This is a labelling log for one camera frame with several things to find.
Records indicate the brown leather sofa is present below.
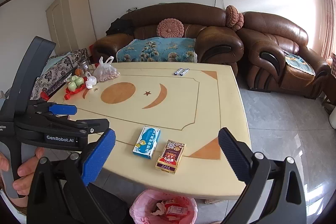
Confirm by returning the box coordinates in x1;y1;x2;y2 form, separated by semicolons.
92;3;244;73

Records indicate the pink cushion on armrest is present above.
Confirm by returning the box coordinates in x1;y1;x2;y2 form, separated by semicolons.
226;5;244;32

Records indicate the brown leather armchair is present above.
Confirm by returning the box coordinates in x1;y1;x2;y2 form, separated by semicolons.
236;11;331;99

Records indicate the pink round cushion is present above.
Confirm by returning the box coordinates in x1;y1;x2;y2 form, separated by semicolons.
157;18;185;38

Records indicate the small white plastic bag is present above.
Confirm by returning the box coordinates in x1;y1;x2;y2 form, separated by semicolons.
85;71;97;89

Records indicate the blue white medicine box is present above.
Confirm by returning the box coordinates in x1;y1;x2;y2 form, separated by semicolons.
132;126;161;159

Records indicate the black garment on sofa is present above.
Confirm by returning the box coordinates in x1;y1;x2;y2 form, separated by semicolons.
106;18;134;36

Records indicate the clear bag of nuts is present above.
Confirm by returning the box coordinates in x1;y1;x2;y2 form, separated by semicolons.
93;56;120;83

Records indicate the green white toy on red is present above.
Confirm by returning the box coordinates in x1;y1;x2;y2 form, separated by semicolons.
64;75;87;100

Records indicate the blue floral seat cover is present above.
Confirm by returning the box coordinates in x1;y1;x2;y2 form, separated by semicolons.
116;37;198;63

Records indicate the glass jar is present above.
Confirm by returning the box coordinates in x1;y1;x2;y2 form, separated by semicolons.
77;58;90;77

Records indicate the pink lined trash bin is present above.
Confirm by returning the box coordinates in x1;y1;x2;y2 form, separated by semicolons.
129;189;198;224

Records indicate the floral covered side furniture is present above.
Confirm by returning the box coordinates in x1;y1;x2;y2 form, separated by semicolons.
30;48;89;100

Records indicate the left blue candy wrapper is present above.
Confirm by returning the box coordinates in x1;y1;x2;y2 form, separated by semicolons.
174;68;183;75

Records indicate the cream wooden cabinet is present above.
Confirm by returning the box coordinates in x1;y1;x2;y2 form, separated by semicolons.
46;0;96;55

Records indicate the person's left hand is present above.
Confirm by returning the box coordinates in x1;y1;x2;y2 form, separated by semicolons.
9;147;45;209

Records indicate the blue candy wrapper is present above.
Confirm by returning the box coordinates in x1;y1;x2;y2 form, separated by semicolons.
179;68;189;76
174;68;183;75

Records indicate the red gold card box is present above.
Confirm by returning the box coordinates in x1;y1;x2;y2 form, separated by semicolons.
155;139;186;174

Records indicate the right blue candy wrapper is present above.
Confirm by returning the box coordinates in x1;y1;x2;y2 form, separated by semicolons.
179;68;189;76

